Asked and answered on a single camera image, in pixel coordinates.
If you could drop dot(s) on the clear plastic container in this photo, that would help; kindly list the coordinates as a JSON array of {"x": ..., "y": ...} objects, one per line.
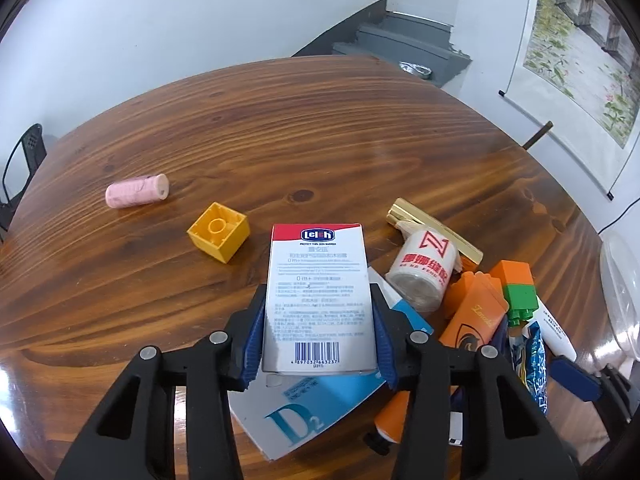
[{"x": 622, "y": 300}]

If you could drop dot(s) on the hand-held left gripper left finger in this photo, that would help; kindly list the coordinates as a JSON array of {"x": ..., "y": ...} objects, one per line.
[{"x": 252, "y": 340}]

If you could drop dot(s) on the yellow building block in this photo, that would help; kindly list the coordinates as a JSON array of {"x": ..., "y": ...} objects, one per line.
[{"x": 220, "y": 232}]

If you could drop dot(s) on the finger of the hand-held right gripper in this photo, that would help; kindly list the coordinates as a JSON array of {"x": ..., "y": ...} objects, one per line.
[{"x": 575, "y": 376}]

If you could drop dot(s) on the white tube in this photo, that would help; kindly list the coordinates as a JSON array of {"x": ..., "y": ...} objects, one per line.
[{"x": 555, "y": 330}]

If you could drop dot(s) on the orange tube with black cap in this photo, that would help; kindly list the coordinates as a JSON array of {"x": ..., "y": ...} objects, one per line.
[{"x": 472, "y": 325}]

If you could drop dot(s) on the black chair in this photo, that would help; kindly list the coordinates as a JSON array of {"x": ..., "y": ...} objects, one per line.
[{"x": 27, "y": 155}]

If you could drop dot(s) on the green building block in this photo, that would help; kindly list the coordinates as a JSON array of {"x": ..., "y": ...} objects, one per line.
[{"x": 521, "y": 302}]

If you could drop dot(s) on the grey staircase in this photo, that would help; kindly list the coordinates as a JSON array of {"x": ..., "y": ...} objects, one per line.
[{"x": 400, "y": 45}]

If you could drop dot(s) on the crumpled foil wrapper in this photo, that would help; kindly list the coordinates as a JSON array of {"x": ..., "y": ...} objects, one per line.
[{"x": 415, "y": 69}]

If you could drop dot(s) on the blue printed tube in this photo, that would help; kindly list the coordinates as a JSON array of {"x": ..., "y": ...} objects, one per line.
[{"x": 535, "y": 370}]

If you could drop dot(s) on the orange building block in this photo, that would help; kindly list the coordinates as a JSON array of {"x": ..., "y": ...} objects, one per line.
[{"x": 512, "y": 274}]

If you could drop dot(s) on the wooden desk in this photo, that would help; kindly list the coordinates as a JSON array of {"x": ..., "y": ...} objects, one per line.
[{"x": 300, "y": 135}]

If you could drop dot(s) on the white roll with red print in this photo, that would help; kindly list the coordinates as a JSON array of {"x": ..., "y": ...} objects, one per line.
[{"x": 421, "y": 270}]

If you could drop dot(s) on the long gold box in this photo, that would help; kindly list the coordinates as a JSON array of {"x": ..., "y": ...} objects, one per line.
[{"x": 406, "y": 211}]

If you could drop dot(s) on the white box with red band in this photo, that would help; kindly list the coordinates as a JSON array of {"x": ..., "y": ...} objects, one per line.
[{"x": 320, "y": 300}]

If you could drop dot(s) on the wooden chair back post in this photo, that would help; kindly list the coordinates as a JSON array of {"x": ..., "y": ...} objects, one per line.
[{"x": 537, "y": 135}]

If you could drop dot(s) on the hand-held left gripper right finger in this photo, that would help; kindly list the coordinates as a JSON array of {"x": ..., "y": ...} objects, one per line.
[{"x": 386, "y": 345}]

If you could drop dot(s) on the hanging scroll painting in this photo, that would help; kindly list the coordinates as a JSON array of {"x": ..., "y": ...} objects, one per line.
[{"x": 580, "y": 45}]

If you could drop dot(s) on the pink roll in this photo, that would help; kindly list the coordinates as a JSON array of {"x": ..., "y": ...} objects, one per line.
[{"x": 136, "y": 191}]

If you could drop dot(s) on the white and blue flat carton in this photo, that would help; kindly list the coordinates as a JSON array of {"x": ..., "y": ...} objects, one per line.
[{"x": 300, "y": 410}]

